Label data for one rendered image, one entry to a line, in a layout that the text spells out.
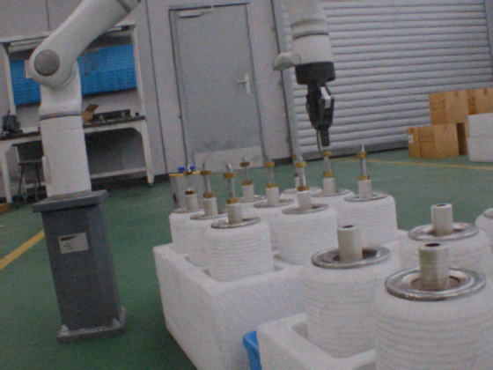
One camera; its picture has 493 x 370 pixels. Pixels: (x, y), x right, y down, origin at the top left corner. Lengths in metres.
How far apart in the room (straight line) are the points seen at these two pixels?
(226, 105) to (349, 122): 1.57
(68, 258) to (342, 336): 0.73
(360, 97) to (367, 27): 0.93
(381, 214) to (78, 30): 0.69
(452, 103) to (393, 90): 2.06
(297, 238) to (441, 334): 0.44
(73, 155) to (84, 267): 0.23
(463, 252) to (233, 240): 0.33
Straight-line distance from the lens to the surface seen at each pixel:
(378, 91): 6.62
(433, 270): 0.37
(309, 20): 0.93
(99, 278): 1.07
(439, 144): 4.68
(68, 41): 1.07
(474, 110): 4.98
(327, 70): 0.92
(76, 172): 1.07
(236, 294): 0.68
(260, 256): 0.72
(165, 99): 6.05
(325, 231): 0.76
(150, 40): 6.17
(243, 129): 6.10
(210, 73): 6.11
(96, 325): 1.10
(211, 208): 0.84
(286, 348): 0.47
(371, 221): 0.81
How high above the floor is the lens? 0.37
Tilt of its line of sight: 6 degrees down
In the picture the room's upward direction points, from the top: 7 degrees counter-clockwise
